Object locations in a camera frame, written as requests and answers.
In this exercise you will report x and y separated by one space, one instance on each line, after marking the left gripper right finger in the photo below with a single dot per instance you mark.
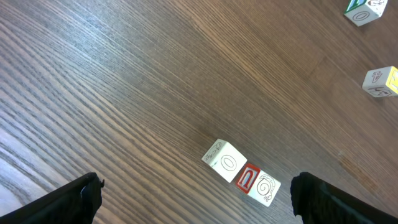
317 201

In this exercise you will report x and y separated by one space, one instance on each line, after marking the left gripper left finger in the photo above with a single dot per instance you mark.
74 203

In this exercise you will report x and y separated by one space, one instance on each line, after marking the white block red letter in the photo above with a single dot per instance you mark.
258 184

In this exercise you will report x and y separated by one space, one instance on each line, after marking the white block faint drawing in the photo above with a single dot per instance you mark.
225 159

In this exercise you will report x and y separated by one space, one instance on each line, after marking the yellow top block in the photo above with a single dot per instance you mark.
381 82

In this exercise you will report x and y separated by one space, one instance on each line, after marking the green Z block lower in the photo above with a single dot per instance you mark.
361 12

